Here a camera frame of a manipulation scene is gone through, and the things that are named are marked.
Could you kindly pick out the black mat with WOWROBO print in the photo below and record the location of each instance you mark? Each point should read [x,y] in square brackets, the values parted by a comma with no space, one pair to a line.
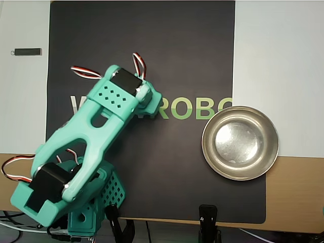
[177,50]

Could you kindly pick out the black USB stick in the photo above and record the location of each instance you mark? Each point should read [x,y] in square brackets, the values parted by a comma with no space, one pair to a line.
[26,51]

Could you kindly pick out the metal bowl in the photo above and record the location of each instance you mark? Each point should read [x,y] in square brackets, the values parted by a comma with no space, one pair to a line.
[240,143]

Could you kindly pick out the black camera stand with springs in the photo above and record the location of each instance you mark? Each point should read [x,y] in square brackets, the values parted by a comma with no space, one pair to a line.
[207,215]

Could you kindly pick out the white paper sheet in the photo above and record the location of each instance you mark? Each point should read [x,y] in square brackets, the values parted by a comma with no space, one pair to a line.
[278,76]

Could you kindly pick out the black table clamp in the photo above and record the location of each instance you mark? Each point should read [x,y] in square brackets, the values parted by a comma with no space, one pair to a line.
[114,220]

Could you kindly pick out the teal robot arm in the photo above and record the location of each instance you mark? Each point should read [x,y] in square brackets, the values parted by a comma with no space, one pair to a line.
[106,121]

